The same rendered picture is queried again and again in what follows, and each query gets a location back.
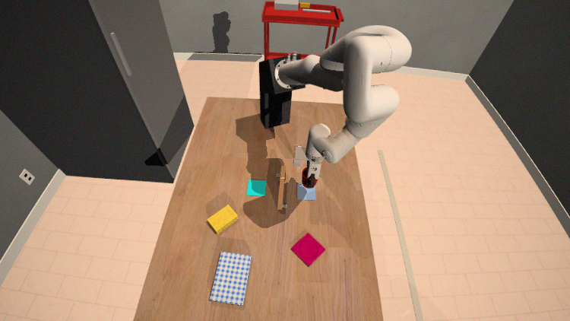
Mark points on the blue and white checkered cloth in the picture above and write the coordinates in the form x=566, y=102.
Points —
x=231, y=278

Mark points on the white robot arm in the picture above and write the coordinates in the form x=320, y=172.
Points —
x=353, y=58

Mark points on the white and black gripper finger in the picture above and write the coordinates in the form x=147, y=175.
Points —
x=311, y=183

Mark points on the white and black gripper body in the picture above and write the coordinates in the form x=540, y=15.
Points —
x=313, y=168

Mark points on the yellow sponge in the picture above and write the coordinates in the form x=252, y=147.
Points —
x=223, y=218

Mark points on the pink square coaster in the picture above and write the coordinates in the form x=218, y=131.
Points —
x=308, y=249

